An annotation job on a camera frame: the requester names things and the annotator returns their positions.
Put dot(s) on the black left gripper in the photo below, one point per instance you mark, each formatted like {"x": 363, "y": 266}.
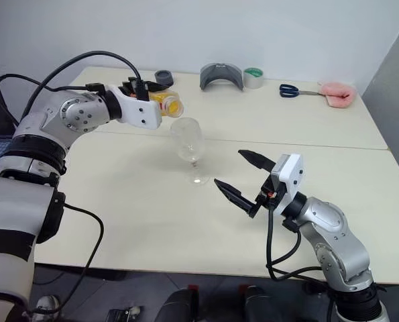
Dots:
{"x": 128, "y": 88}

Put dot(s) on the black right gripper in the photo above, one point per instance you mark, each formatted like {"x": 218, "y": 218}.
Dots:
{"x": 269, "y": 191}

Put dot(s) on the bottle of orange juice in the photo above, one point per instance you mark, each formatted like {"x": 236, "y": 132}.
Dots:
{"x": 170, "y": 105}

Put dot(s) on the clear wine glass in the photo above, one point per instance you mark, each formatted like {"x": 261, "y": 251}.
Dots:
{"x": 187, "y": 141}

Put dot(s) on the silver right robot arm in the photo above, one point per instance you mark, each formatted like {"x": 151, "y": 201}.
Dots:
{"x": 333, "y": 234}

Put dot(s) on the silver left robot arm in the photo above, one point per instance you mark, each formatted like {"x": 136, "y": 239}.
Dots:
{"x": 51, "y": 117}

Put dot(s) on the black round cap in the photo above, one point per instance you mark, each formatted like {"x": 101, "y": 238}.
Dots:
{"x": 164, "y": 78}

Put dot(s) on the grey curved visor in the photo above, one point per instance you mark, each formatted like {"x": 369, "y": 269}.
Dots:
{"x": 221, "y": 71}

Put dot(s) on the grey tape roll green core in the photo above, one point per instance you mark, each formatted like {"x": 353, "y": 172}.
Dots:
{"x": 253, "y": 81}

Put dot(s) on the pink fluffy cloth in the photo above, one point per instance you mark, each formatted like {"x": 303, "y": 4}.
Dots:
{"x": 338, "y": 95}

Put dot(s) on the black device with white part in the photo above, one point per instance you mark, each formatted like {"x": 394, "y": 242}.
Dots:
{"x": 122, "y": 315}

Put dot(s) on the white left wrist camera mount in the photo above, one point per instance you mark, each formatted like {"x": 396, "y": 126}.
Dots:
{"x": 142, "y": 115}

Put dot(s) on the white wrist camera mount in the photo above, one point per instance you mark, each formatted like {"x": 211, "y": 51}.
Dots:
{"x": 142, "y": 115}
{"x": 291, "y": 177}

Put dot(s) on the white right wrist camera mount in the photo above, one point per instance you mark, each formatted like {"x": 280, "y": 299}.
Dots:
{"x": 291, "y": 177}

